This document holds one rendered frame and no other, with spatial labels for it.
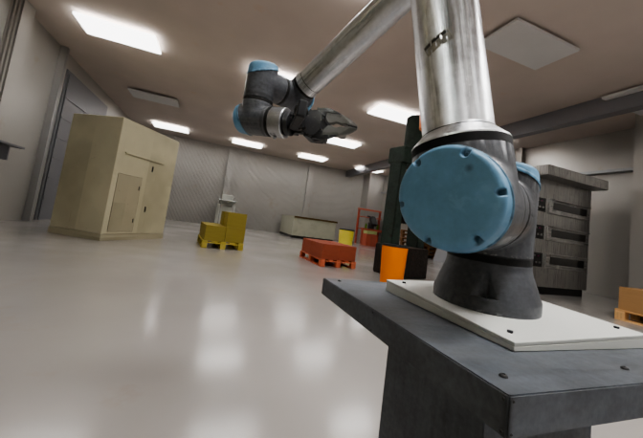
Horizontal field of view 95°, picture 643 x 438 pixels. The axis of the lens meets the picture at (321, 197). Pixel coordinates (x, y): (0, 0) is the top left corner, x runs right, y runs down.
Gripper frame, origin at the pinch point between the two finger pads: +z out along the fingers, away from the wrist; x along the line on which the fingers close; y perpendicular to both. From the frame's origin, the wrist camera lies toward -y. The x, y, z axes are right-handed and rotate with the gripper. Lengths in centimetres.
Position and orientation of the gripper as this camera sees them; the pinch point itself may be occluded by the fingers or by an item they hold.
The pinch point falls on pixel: (351, 126)
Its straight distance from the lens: 80.9
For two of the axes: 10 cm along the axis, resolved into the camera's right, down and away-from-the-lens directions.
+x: -2.0, 9.8, -0.9
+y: 3.0, 1.5, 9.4
